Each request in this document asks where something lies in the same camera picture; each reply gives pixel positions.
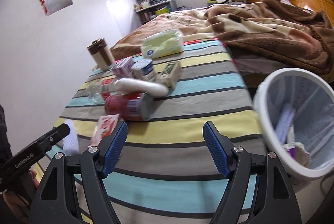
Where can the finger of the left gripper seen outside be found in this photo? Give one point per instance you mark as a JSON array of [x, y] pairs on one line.
[[48, 140]]

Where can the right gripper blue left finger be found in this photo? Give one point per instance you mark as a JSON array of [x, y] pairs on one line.
[[111, 147]]

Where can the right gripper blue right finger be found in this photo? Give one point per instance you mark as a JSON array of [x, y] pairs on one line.
[[219, 147]]

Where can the purple white carton box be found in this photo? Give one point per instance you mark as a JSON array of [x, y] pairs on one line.
[[292, 152]]

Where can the beige paper bag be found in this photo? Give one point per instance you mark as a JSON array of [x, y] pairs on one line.
[[302, 156]]

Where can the white round trash bin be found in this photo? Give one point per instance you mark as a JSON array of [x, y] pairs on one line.
[[312, 98]]

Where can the person's left hand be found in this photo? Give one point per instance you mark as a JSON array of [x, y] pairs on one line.
[[14, 206]]

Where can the red strawberry milk carton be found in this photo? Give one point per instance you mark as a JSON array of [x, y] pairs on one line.
[[104, 127]]

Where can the red can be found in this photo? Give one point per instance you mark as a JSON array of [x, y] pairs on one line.
[[131, 106]]

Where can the clear plastic bottle red label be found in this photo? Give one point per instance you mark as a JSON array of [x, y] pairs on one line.
[[98, 92]]

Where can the striped bed sheet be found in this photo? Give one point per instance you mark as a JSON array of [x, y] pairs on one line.
[[165, 173]]

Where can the small pink purple carton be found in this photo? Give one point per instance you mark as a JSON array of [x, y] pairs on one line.
[[123, 68]]

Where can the white blue can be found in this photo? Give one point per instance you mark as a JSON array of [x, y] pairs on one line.
[[144, 70]]

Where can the brown beige thermos cup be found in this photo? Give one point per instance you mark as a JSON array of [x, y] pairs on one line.
[[101, 53]]

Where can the green white small box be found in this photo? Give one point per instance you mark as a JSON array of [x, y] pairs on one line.
[[170, 75]]

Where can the green tissue pack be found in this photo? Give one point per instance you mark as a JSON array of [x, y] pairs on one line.
[[163, 44]]

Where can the brown fleece blanket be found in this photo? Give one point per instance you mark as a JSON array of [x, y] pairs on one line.
[[268, 28]]

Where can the cluttered shelf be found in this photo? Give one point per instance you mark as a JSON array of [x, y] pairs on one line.
[[147, 10]]

